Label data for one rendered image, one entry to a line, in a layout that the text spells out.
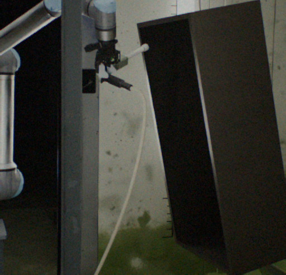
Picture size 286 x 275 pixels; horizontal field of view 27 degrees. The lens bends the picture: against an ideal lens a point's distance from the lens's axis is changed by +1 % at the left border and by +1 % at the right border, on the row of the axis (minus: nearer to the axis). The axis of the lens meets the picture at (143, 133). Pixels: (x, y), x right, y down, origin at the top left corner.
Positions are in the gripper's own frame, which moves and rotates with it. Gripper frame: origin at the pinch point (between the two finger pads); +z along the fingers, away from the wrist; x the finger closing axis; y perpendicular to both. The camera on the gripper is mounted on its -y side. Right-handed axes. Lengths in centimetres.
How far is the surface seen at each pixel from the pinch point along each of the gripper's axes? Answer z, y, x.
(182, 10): 13, -30, 110
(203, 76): -5.5, 39.5, 20.1
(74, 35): -61, 52, -71
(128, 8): 11, -56, 90
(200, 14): -29, 31, 28
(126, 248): 141, -13, 34
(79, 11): -67, 51, -68
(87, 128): 71, -50, 43
